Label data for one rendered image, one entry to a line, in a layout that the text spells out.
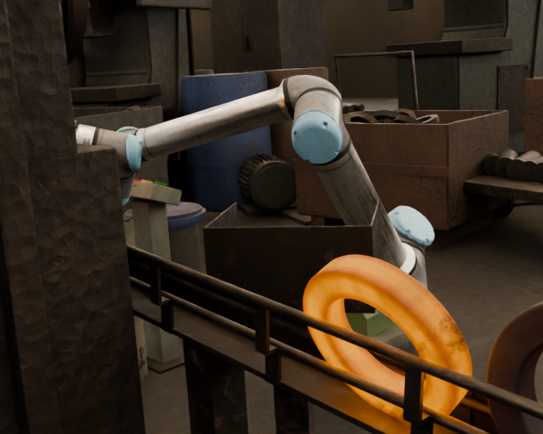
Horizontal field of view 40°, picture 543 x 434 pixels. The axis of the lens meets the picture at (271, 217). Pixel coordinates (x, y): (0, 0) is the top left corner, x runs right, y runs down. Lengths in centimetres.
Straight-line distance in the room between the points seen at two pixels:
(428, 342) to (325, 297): 12
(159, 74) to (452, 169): 251
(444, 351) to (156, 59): 483
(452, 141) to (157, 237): 172
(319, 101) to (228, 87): 307
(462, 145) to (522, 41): 316
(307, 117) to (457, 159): 202
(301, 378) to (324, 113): 96
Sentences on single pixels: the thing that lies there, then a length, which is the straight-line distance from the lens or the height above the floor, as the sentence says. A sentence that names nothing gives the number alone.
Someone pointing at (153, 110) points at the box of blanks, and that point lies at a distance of 424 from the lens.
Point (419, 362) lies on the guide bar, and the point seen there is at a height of 69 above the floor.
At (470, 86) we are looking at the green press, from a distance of 633.
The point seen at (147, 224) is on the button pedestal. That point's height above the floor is 48.
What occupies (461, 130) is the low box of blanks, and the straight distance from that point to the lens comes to 372.
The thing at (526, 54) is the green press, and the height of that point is 86.
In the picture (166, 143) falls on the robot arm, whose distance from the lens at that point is 201.
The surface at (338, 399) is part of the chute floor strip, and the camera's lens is 85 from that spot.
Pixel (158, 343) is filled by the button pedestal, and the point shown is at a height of 8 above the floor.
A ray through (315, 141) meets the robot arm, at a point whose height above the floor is 78.
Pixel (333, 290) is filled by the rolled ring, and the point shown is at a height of 75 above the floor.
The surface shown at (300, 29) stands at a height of 118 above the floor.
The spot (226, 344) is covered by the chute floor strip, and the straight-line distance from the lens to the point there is 98.
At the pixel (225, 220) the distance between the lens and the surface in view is 129.
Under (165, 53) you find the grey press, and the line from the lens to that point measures 551.
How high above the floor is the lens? 97
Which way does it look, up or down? 12 degrees down
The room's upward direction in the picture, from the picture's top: 3 degrees counter-clockwise
